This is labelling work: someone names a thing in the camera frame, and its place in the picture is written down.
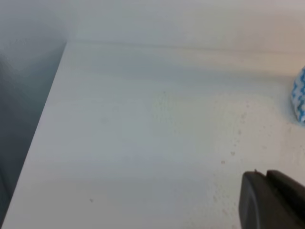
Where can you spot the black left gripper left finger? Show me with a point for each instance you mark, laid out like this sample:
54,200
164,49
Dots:
261,206

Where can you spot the blue white wavy rag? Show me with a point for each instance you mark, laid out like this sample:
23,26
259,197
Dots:
298,96

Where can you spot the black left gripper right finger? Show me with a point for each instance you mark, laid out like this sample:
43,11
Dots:
291,190

